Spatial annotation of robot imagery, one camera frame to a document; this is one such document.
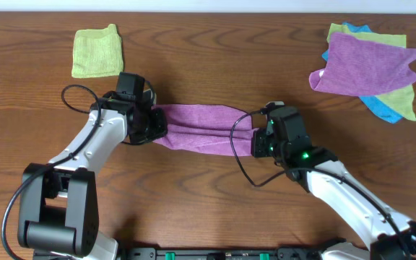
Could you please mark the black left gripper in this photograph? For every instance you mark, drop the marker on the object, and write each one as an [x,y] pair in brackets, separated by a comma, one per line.
[158,123]

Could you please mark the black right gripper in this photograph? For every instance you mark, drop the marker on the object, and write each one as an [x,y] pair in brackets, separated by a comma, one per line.
[258,138]

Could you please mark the purple microfiber cloth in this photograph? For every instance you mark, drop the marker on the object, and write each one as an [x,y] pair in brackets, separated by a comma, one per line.
[208,129]

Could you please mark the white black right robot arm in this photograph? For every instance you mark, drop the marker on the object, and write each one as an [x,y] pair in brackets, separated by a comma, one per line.
[387,233]

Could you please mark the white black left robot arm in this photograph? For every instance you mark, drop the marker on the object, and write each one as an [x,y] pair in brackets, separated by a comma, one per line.
[58,210]

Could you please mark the folded green cloth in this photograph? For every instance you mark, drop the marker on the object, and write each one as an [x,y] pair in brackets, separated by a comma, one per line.
[97,53]

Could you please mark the blue cloth in pile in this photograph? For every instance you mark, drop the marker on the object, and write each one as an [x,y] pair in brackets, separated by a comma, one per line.
[377,107]

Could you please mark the purple cloth in pile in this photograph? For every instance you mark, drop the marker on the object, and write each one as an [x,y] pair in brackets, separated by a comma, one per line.
[363,68]

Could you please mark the green cloth in pile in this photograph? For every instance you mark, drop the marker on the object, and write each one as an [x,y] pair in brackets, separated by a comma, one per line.
[400,100]

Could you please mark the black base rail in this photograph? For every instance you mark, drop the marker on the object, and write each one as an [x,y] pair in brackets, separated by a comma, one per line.
[283,253]

